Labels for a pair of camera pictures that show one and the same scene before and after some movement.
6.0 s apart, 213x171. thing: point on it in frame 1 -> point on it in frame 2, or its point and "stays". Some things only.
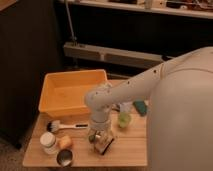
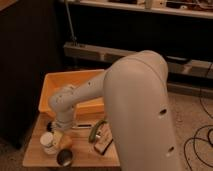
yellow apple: (65, 142) stays
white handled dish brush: (55, 125) stays
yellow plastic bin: (63, 94) stays
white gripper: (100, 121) -> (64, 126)
